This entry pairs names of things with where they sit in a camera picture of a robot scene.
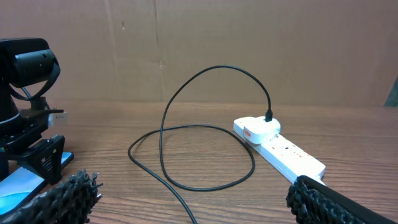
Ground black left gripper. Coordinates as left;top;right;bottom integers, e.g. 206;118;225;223
1;109;65;185

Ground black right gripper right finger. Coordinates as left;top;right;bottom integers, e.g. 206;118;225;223
286;175;397;224

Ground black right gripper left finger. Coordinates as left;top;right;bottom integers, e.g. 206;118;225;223
1;170;102;224

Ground Samsung Galaxy smartphone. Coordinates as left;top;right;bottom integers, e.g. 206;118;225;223
1;152;74;217

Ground black USB charging cable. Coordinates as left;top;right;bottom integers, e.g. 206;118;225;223
127;65;274;224

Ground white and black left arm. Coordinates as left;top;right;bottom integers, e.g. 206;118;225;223
1;38;65;185

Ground white charger adapter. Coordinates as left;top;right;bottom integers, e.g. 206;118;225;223
243;116;281;144

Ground white power strip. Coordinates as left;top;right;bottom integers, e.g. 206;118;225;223
233;117;326;183

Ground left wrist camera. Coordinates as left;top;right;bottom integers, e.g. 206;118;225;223
48;112;68;127

